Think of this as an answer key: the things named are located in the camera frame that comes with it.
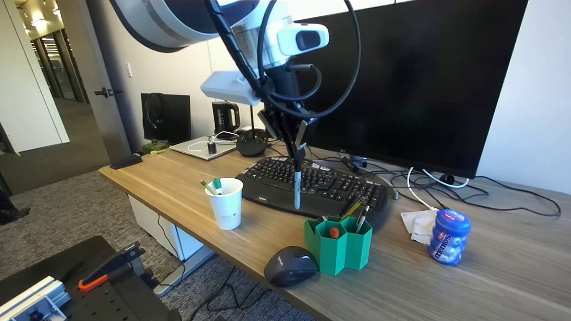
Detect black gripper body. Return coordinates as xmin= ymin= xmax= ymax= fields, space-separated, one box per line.
xmin=259 ymin=69 xmax=315 ymax=138

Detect black marker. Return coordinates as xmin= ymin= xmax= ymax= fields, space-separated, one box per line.
xmin=291 ymin=154 xmax=306 ymax=211

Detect green honeycomb pen rack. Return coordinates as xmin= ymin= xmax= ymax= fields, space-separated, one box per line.
xmin=304 ymin=213 xmax=375 ymax=277

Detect dark grey computer mouse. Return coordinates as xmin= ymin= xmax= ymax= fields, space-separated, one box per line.
xmin=263 ymin=244 xmax=322 ymax=288

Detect flat black desk object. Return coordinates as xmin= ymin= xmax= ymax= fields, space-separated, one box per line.
xmin=109 ymin=151 xmax=145 ymax=170

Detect black webcam on stand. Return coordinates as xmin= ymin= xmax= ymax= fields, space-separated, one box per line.
xmin=236 ymin=104 xmax=272 ymax=158

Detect black ergonomic keyboard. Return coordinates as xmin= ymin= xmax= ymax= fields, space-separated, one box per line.
xmin=236 ymin=154 xmax=397 ymax=229

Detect yellow pencil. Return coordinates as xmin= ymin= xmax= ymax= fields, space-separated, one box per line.
xmin=341 ymin=199 xmax=366 ymax=220

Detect white paper cup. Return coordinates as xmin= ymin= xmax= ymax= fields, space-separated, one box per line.
xmin=204 ymin=176 xmax=247 ymax=231

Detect silver laptop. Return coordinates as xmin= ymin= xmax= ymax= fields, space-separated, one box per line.
xmin=168 ymin=133 xmax=242 ymax=162

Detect black framed panel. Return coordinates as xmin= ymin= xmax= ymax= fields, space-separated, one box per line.
xmin=140 ymin=90 xmax=195 ymax=145

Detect large black computer monitor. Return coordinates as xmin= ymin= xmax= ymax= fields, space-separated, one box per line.
xmin=284 ymin=0 xmax=531 ymax=178

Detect white tissue paper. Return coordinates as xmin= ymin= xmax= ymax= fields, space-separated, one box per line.
xmin=399 ymin=208 xmax=440 ymax=247

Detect white drawer cabinet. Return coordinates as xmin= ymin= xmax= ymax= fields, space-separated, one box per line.
xmin=127 ymin=194 xmax=208 ymax=261

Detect blue gum container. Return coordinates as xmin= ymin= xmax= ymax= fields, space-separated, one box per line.
xmin=429 ymin=206 xmax=475 ymax=267

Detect grey door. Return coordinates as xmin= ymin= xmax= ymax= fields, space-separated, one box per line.
xmin=56 ymin=0 xmax=136 ymax=160

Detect aluminium extrusion block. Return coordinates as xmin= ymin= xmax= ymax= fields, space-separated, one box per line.
xmin=0 ymin=274 xmax=74 ymax=321

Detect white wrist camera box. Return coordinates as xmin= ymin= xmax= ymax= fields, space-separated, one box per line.
xmin=199 ymin=69 xmax=265 ymax=108

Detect white cable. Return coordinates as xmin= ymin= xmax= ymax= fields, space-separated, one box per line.
xmin=406 ymin=165 xmax=474 ymax=213

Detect black floor cable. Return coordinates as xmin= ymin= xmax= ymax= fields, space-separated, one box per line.
xmin=156 ymin=215 xmax=283 ymax=321

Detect orange handled black clamp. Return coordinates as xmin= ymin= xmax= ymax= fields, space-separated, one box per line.
xmin=77 ymin=242 xmax=147 ymax=293

